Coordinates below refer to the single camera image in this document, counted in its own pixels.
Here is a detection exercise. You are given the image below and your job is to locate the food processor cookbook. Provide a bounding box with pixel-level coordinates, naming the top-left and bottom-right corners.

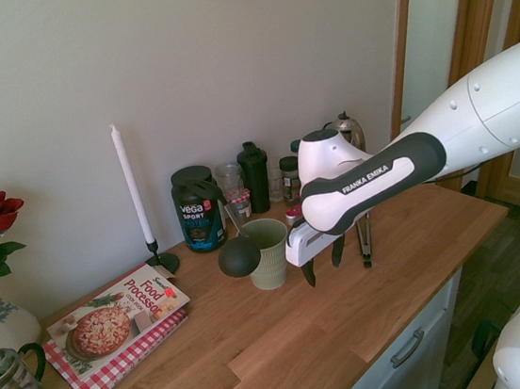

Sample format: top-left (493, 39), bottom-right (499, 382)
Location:
top-left (39, 259), bottom-right (201, 385)

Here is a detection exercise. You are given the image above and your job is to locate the small clear drinking glass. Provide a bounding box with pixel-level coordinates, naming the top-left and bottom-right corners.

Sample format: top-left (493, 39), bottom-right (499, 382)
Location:
top-left (266, 165), bottom-right (287, 203)

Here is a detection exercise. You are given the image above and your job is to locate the metal drawer handle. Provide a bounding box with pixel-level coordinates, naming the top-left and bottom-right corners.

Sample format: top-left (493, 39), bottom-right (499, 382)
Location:
top-left (385, 327), bottom-right (430, 370)

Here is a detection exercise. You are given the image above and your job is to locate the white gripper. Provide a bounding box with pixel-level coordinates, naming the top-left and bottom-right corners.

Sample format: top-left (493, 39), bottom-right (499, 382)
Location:
top-left (282, 217), bottom-right (351, 291)

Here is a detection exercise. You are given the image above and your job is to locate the black protein powder tub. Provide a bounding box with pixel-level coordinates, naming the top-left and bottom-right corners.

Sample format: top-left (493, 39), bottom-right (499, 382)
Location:
top-left (169, 163), bottom-right (231, 257)

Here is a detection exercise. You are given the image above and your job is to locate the red checkered book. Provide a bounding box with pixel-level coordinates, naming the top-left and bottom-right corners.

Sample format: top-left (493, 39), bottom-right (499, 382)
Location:
top-left (39, 307), bottom-right (200, 389)

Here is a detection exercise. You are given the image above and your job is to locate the black shaker bottle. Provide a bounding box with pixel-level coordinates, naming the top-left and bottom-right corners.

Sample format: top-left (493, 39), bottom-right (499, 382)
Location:
top-left (234, 138), bottom-right (275, 217)

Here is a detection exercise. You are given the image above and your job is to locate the white taper candle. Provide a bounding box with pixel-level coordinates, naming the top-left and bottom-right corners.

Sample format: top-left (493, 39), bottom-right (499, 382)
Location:
top-left (108, 119), bottom-right (156, 248)

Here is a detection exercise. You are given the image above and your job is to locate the black candle holder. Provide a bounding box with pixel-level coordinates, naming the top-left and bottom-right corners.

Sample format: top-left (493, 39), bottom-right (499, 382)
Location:
top-left (142, 236), bottom-right (182, 277)

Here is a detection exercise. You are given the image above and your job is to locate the jar with red checkered lid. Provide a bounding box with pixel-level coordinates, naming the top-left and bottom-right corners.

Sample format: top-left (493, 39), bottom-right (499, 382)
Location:
top-left (224, 187), bottom-right (256, 227)

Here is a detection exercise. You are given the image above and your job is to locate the empty clear glass jar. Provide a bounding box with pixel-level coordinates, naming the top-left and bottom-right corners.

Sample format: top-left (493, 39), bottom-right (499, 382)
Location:
top-left (213, 160), bottom-right (247, 196)

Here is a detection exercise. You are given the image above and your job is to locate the spice jar with dark lid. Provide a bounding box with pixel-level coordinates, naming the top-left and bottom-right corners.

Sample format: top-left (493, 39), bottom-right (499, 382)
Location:
top-left (277, 154), bottom-right (305, 203)

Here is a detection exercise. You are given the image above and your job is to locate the wooden door frame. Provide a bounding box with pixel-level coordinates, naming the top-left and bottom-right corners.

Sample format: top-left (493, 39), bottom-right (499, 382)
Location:
top-left (434, 0), bottom-right (520, 227)
top-left (374, 0), bottom-right (439, 144)

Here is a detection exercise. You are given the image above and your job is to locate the white floral vase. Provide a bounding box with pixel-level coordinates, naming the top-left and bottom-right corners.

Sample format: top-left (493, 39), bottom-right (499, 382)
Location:
top-left (0, 273), bottom-right (46, 361)

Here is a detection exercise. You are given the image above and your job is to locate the white cabinet drawer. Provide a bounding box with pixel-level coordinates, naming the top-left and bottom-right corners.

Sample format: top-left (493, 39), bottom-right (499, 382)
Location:
top-left (271, 267), bottom-right (479, 389)

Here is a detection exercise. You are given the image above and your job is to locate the green ribbed utensil holder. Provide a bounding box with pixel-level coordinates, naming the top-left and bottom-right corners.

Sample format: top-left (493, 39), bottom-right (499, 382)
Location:
top-left (242, 216), bottom-right (296, 293)

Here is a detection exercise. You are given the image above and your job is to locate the black ladle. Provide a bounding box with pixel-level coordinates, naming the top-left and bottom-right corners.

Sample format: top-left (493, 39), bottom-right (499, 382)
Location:
top-left (211, 198), bottom-right (266, 282)

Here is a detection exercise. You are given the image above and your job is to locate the small red-topped container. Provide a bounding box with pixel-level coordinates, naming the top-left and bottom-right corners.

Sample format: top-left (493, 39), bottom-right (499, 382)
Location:
top-left (284, 204), bottom-right (306, 227)

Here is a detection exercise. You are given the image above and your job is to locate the metal kettle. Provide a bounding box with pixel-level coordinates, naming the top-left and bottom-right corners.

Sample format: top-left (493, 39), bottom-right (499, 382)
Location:
top-left (323, 109), bottom-right (369, 161)

